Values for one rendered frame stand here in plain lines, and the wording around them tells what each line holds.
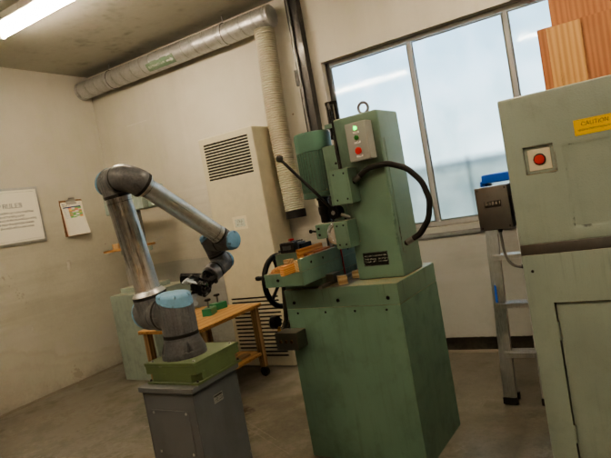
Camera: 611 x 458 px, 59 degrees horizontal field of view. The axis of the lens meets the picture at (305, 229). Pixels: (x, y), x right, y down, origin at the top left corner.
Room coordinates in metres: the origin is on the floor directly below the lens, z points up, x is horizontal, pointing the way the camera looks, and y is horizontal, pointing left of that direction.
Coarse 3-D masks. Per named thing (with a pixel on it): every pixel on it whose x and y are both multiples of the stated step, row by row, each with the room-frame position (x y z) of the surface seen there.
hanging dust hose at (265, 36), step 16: (256, 32) 3.99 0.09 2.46; (272, 32) 4.00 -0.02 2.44; (272, 48) 3.98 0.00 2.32; (272, 64) 3.96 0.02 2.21; (272, 80) 3.96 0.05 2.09; (272, 96) 3.96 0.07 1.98; (272, 112) 3.96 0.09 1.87; (272, 128) 3.97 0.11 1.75; (272, 144) 4.03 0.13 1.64; (288, 144) 3.98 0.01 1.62; (288, 160) 3.96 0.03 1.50; (288, 176) 3.96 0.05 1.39; (288, 192) 3.95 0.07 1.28; (288, 208) 3.96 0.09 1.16; (304, 208) 3.99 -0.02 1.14
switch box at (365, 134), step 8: (368, 120) 2.27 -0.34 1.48; (352, 128) 2.27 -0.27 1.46; (360, 128) 2.25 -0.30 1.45; (368, 128) 2.25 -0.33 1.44; (352, 136) 2.27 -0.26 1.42; (360, 136) 2.25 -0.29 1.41; (368, 136) 2.24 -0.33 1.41; (352, 144) 2.28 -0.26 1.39; (360, 144) 2.26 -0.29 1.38; (368, 144) 2.24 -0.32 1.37; (352, 152) 2.28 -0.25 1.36; (368, 152) 2.24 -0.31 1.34; (352, 160) 2.28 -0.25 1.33; (360, 160) 2.28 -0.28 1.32
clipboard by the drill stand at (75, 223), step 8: (72, 200) 4.79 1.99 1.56; (80, 200) 4.87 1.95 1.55; (64, 208) 4.71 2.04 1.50; (72, 208) 4.78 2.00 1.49; (80, 208) 4.85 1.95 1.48; (64, 216) 4.69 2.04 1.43; (72, 216) 4.76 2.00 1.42; (80, 216) 4.83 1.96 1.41; (64, 224) 4.70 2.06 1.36; (72, 224) 4.73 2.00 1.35; (80, 224) 4.80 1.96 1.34; (72, 232) 4.70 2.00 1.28; (80, 232) 4.77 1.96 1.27; (88, 232) 4.84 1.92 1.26
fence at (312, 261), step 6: (324, 252) 2.44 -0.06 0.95; (330, 252) 2.48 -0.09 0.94; (336, 252) 2.53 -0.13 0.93; (342, 252) 2.57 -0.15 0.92; (348, 252) 2.62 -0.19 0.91; (300, 258) 2.29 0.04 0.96; (306, 258) 2.32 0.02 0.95; (312, 258) 2.35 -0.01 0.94; (318, 258) 2.39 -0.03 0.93; (324, 258) 2.43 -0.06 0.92; (330, 258) 2.48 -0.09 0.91; (300, 264) 2.27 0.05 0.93; (306, 264) 2.31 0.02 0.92; (312, 264) 2.34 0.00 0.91; (318, 264) 2.39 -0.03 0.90; (300, 270) 2.28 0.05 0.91
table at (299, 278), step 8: (344, 256) 2.58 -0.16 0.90; (352, 256) 2.65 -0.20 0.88; (320, 264) 2.40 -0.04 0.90; (328, 264) 2.45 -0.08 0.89; (336, 264) 2.51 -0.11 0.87; (352, 264) 2.64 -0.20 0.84; (296, 272) 2.29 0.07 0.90; (304, 272) 2.28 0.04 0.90; (312, 272) 2.33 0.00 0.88; (320, 272) 2.39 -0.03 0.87; (328, 272) 2.44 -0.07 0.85; (272, 280) 2.36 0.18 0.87; (280, 280) 2.34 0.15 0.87; (288, 280) 2.32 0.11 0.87; (296, 280) 2.29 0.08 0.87; (304, 280) 2.27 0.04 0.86; (312, 280) 2.33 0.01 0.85
